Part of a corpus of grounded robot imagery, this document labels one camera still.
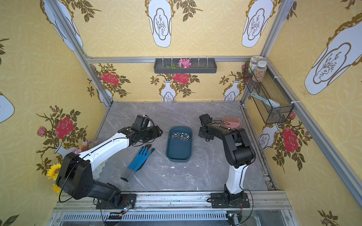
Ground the teal plastic storage box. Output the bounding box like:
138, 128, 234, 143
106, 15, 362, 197
166, 126, 192, 163

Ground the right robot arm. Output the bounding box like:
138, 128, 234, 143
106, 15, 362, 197
199, 123, 255, 199

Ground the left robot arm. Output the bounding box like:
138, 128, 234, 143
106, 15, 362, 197
56, 126, 163, 206

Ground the blue grey work glove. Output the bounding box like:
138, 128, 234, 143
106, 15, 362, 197
121, 144, 155, 182

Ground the pink plastic comb brush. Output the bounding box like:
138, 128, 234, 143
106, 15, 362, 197
221, 116, 242, 129

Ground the pink flower on shelf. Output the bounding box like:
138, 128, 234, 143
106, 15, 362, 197
177, 58, 192, 68

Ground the light blue brush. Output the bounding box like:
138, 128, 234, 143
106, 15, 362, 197
250, 92, 281, 108

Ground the spice jar white lid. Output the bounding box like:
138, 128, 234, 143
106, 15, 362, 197
252, 60, 267, 82

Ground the glass jar behind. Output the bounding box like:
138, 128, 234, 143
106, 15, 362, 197
248, 56, 265, 73

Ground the colourful artificial flower bouquet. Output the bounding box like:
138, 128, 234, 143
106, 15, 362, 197
46, 140, 98, 181

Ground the dark grey wall shelf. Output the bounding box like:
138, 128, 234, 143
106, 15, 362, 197
154, 57, 217, 74

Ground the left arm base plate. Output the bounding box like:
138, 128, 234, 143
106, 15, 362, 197
96, 193, 137, 210

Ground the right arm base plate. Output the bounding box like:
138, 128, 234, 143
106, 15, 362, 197
206, 192, 251, 209

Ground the black wire mesh basket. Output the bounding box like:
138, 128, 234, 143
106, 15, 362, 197
240, 62, 295, 124

